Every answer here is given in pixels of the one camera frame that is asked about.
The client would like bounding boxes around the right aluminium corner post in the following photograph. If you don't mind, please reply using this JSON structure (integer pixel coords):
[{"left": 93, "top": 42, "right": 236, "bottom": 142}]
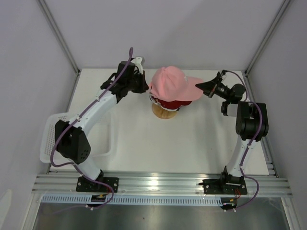
[{"left": 244, "top": 0, "right": 293, "bottom": 76}]

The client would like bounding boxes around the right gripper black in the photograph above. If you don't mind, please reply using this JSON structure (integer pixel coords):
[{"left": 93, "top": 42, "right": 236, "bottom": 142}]
[{"left": 195, "top": 76, "right": 231, "bottom": 101}]

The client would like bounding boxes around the aluminium corner post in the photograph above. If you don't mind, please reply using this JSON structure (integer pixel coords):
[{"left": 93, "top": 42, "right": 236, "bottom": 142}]
[
  {"left": 244, "top": 0, "right": 293, "bottom": 76},
  {"left": 36, "top": 0, "right": 80, "bottom": 74}
]

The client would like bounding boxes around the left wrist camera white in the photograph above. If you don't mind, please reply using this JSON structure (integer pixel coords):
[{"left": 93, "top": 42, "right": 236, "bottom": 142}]
[{"left": 131, "top": 57, "right": 145, "bottom": 74}]

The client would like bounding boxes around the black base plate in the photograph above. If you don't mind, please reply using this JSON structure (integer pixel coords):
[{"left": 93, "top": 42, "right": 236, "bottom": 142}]
[
  {"left": 198, "top": 179, "right": 248, "bottom": 195},
  {"left": 76, "top": 177, "right": 119, "bottom": 193}
]

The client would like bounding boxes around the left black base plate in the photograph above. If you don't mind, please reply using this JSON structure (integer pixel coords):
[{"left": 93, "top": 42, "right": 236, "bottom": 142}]
[{"left": 76, "top": 177, "right": 119, "bottom": 193}]

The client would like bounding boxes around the wooden hat stand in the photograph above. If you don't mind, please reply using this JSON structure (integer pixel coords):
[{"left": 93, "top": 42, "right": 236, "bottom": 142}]
[{"left": 152, "top": 103, "right": 177, "bottom": 120}]

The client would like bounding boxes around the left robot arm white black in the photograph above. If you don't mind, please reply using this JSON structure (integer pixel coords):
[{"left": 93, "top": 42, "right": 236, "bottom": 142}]
[{"left": 52, "top": 57, "right": 149, "bottom": 192}]

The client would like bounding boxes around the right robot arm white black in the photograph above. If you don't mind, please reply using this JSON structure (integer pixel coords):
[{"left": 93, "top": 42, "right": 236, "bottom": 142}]
[{"left": 196, "top": 70, "right": 269, "bottom": 195}]

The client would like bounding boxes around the white baseball cap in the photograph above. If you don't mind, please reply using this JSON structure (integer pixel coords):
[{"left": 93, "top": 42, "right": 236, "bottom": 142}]
[{"left": 152, "top": 103, "right": 180, "bottom": 112}]

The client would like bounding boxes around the aluminium mounting rail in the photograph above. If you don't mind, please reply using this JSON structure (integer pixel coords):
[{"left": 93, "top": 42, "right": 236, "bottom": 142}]
[{"left": 32, "top": 170, "right": 293, "bottom": 197}]

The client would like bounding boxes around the left aluminium corner post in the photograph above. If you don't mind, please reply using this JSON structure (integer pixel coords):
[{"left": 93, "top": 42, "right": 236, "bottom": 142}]
[{"left": 36, "top": 0, "right": 80, "bottom": 74}]

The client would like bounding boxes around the red LA baseball cap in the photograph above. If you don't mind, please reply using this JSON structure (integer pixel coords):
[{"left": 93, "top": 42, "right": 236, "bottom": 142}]
[{"left": 149, "top": 94, "right": 192, "bottom": 109}]

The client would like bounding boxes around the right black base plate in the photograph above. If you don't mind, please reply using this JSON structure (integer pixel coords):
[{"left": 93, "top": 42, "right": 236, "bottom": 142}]
[{"left": 198, "top": 179, "right": 248, "bottom": 195}]

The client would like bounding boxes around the pink baseball cap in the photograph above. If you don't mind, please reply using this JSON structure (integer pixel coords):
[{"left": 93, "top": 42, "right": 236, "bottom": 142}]
[{"left": 149, "top": 66, "right": 203, "bottom": 102}]

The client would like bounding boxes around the white plastic bin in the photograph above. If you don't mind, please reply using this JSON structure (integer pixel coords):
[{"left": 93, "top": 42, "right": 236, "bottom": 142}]
[{"left": 40, "top": 112, "right": 117, "bottom": 163}]

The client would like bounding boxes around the white slotted cable duct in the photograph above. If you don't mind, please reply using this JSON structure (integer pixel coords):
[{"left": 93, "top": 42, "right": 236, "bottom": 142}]
[{"left": 41, "top": 194, "right": 223, "bottom": 207}]

